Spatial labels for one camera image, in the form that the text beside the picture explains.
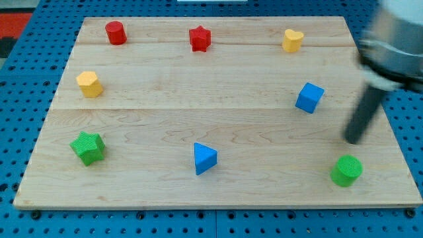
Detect red and black mat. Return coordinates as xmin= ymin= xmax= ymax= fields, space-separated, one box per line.
xmin=1 ymin=7 xmax=35 ymax=60

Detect green cylinder block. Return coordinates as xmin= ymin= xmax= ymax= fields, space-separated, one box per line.
xmin=330 ymin=155 xmax=363 ymax=187

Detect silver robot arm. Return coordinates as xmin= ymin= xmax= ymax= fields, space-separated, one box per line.
xmin=360 ymin=0 xmax=422 ymax=93

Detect green star block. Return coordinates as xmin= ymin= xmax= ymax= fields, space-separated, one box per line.
xmin=69 ymin=131 xmax=105 ymax=166

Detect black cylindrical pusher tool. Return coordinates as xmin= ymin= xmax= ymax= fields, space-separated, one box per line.
xmin=343 ymin=84 xmax=387 ymax=144

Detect wooden board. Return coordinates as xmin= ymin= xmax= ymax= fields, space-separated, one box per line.
xmin=14 ymin=17 xmax=422 ymax=210

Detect blue triangle block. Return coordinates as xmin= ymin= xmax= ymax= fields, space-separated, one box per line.
xmin=194 ymin=143 xmax=217 ymax=175

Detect yellow heart block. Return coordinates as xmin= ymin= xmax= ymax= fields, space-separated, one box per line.
xmin=282 ymin=29 xmax=304 ymax=53

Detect red cylinder block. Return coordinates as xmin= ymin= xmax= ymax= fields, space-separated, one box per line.
xmin=105 ymin=21 xmax=127 ymax=45

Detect yellow hexagon block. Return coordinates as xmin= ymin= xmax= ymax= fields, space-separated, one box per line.
xmin=76 ymin=71 xmax=104 ymax=98

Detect red star block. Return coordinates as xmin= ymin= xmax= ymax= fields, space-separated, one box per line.
xmin=188 ymin=25 xmax=211 ymax=52

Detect blue cube block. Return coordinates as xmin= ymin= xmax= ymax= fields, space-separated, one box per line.
xmin=295 ymin=83 xmax=325 ymax=114

